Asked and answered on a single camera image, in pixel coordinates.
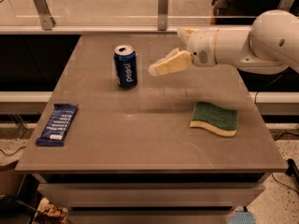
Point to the upper white drawer front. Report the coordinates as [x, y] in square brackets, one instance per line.
[151, 195]

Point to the left metal glass bracket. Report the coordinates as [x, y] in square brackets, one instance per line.
[46, 19]

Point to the middle metal glass bracket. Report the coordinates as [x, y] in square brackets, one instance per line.
[162, 14]

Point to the blue snack bar wrapper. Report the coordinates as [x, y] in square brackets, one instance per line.
[57, 126]

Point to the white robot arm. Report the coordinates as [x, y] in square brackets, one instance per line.
[269, 46]

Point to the lower white drawer front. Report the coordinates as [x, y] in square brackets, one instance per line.
[150, 217]

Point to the glass barrier panel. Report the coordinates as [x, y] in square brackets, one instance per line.
[107, 13]

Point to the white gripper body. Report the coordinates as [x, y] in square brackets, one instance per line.
[202, 47]

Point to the black office chair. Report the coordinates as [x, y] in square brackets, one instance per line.
[240, 11]

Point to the blue pepsi can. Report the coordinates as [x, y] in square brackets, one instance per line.
[125, 63]

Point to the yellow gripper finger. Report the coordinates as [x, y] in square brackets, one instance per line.
[175, 61]
[187, 35]

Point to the white drawer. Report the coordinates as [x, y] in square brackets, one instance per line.
[150, 217]
[151, 195]

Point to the green yellow sponge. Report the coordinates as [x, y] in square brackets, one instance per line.
[215, 119]

